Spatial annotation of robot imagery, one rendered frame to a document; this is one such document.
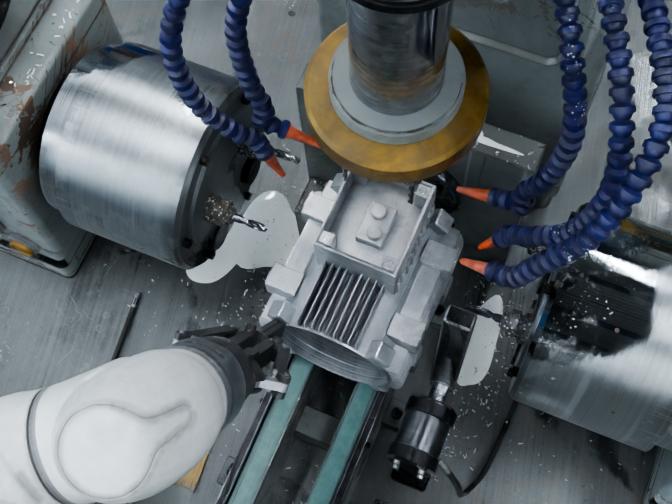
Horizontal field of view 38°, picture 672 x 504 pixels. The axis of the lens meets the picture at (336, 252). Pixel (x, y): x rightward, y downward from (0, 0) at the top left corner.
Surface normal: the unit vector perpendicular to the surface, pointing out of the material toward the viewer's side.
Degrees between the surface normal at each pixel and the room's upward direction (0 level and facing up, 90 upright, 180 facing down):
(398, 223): 0
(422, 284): 0
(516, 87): 90
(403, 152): 0
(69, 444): 29
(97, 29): 90
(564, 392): 65
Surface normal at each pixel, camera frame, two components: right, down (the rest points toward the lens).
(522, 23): -0.39, 0.86
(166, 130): -0.10, -0.22
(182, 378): 0.64, -0.70
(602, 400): -0.36, 0.59
